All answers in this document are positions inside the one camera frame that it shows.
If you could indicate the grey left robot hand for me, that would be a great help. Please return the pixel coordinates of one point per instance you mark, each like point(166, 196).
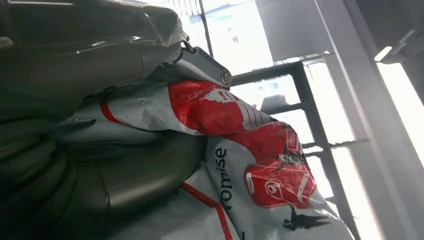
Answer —
point(66, 66)

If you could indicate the grey white courier package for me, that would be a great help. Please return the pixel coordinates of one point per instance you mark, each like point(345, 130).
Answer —
point(275, 159)

